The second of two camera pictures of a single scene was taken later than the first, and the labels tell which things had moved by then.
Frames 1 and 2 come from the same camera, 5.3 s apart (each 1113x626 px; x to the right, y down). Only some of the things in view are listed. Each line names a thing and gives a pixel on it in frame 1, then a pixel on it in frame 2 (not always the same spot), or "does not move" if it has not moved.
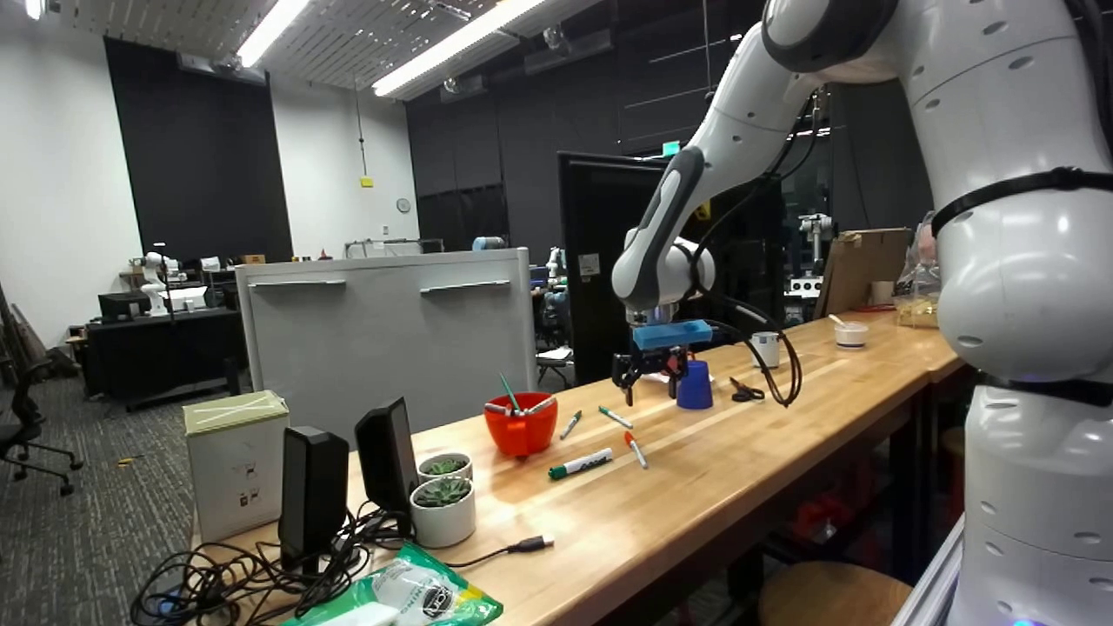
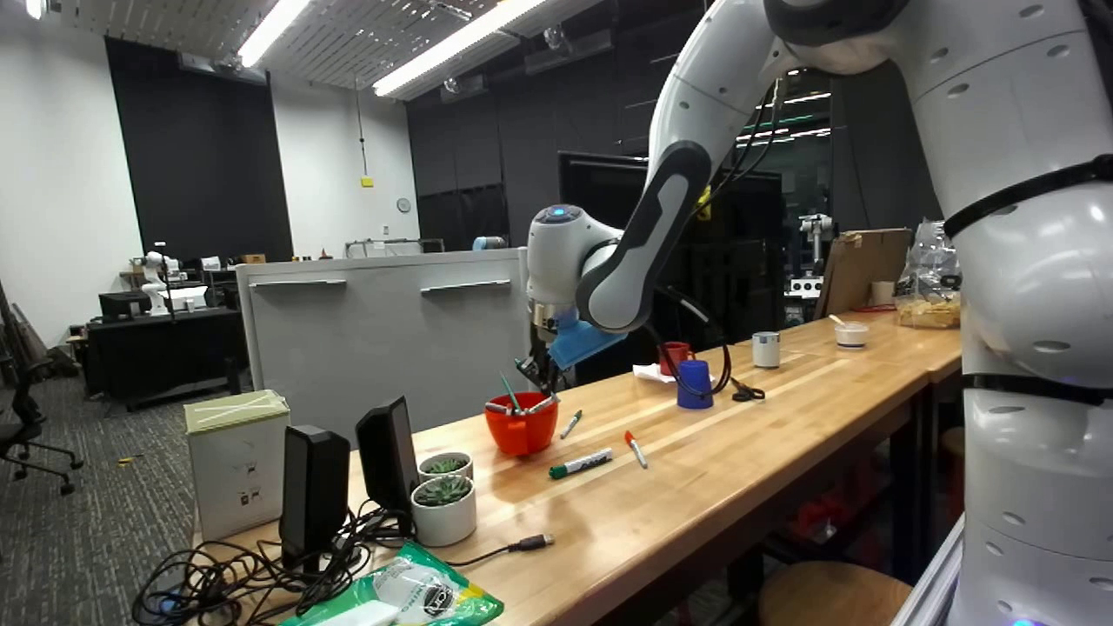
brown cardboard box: [858, 262] does not move
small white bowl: [851, 332] does not move
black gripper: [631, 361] -> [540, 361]
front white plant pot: [443, 511] does not move
